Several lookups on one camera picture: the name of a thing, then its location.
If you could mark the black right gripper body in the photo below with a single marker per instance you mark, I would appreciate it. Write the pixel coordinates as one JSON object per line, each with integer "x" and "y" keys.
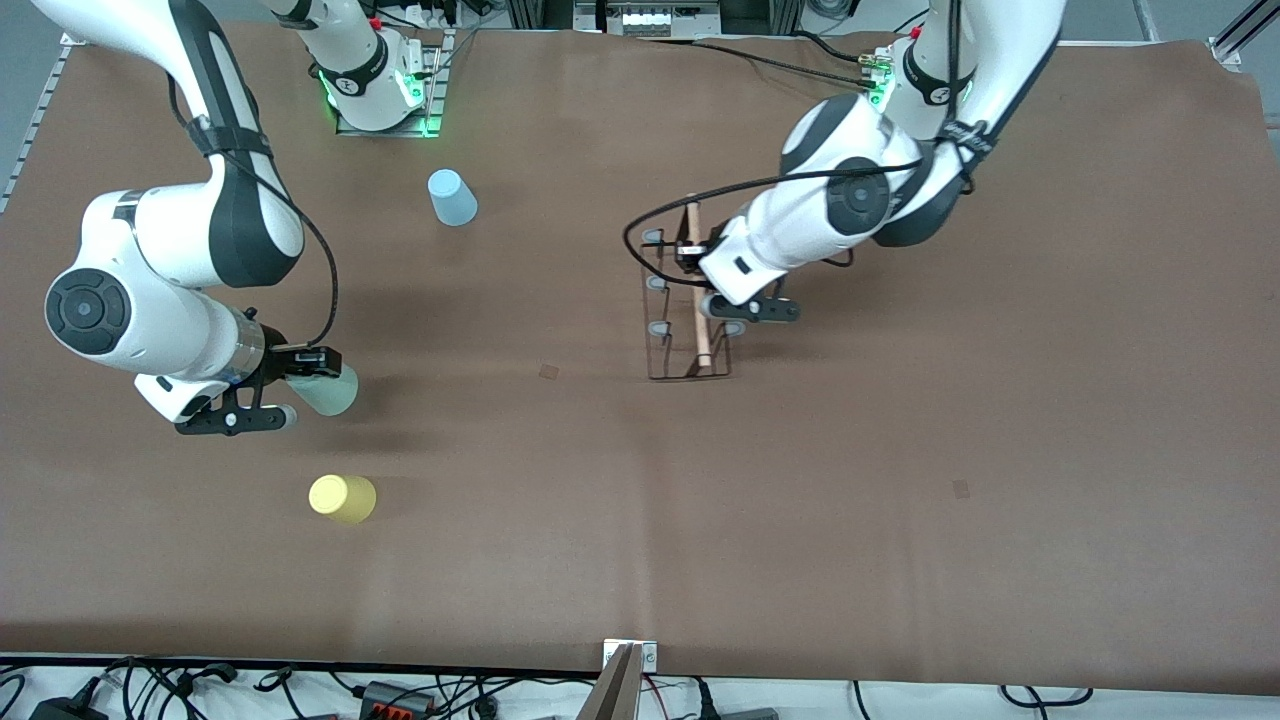
{"x": 283, "y": 360}

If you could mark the pale green plastic cup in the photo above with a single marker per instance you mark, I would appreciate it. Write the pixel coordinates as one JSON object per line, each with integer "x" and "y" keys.
{"x": 335, "y": 395}

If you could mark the yellow plastic cup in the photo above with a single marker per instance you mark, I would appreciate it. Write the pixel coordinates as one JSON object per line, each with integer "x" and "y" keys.
{"x": 343, "y": 498}

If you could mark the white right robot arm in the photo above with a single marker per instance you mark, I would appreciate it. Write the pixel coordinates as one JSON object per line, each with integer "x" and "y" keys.
{"x": 180, "y": 240}

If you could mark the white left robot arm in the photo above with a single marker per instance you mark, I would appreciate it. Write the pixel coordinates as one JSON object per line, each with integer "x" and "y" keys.
{"x": 850, "y": 200}

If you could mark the light blue plastic cup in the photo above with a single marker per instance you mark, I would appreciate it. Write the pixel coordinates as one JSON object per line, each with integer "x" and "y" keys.
{"x": 453, "y": 198}

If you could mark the grey control box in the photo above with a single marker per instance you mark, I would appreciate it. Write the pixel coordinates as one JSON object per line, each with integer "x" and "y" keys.
{"x": 650, "y": 18}

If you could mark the brown table cover sheet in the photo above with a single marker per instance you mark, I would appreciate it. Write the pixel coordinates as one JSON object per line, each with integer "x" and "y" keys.
{"x": 640, "y": 500}

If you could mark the black box with orange connectors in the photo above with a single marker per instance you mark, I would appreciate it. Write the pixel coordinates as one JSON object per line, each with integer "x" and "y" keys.
{"x": 398, "y": 698}

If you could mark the white power strip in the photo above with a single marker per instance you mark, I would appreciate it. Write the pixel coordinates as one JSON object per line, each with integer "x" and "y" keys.
{"x": 430, "y": 12}

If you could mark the black power adapter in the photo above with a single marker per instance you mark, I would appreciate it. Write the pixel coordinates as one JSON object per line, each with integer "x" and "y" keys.
{"x": 68, "y": 710}

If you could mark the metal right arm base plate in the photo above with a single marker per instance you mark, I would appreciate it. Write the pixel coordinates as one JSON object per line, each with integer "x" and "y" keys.
{"x": 433, "y": 90}

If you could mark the aluminium frame rail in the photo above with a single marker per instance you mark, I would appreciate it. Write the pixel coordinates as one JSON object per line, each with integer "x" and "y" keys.
{"x": 1245, "y": 35}
{"x": 30, "y": 130}

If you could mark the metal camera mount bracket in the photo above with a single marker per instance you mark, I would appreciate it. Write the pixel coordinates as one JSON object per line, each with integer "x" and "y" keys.
{"x": 630, "y": 680}

